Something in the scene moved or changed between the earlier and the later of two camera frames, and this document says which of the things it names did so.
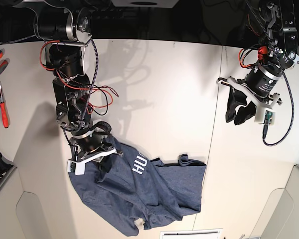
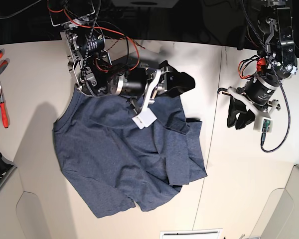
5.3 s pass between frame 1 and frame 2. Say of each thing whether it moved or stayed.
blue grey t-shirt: moved
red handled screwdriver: stayed
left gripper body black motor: moved
